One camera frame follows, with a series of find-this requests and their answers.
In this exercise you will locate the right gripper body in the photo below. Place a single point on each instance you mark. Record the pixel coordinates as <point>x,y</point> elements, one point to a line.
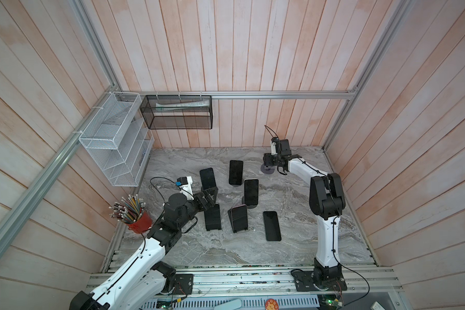
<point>278,158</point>

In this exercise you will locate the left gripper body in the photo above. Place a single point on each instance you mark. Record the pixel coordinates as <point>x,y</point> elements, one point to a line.
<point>199,205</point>

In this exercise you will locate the black phone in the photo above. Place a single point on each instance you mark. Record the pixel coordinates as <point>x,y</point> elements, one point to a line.
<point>212,218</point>
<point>272,228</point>

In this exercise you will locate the purple phone stand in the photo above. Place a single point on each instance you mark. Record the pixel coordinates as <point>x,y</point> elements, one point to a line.
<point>268,169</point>

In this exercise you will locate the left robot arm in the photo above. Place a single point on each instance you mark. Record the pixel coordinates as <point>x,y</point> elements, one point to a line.
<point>144,274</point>

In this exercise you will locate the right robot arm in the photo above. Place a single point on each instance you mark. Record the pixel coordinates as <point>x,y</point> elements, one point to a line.
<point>326,201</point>

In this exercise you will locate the blue phone back left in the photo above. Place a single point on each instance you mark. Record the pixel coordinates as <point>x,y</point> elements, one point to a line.
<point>207,179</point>

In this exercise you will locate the green phone back centre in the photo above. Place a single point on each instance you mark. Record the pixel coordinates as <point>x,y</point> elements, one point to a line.
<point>236,168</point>

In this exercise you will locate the red pencil cup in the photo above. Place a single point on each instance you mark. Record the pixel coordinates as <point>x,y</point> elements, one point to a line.
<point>142,224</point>

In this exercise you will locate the bundle of pencils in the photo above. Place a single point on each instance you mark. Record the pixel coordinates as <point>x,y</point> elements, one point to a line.
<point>128,210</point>

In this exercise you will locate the black mesh basket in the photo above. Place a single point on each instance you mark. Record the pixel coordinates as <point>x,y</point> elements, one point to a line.
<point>177,112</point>

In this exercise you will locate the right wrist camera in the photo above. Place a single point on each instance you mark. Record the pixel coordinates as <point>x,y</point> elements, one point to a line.
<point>274,145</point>

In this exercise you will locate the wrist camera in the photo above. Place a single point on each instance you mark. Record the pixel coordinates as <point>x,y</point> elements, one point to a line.
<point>274,145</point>
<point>185,186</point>

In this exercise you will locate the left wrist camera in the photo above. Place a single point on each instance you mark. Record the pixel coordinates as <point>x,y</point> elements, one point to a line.
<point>185,186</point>

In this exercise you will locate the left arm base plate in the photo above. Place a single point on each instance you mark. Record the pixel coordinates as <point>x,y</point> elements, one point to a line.
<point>178,284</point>

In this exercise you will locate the white wire mesh shelf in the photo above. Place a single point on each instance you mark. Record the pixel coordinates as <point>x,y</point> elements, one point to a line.
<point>118,139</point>

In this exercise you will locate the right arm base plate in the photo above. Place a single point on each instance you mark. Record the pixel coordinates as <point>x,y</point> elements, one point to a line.
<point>308,281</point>

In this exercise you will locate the aluminium rail front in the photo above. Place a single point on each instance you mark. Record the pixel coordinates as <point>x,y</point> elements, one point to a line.
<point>235,281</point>

